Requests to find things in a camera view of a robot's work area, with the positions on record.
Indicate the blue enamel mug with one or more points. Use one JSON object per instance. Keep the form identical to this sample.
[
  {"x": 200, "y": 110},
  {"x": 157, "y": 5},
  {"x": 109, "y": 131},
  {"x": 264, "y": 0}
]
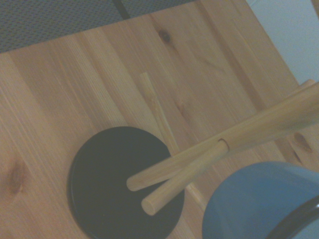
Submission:
[{"x": 244, "y": 199}]

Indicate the wooden mug tree black base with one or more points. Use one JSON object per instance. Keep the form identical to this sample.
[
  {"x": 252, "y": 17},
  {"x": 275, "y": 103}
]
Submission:
[{"x": 112, "y": 174}]

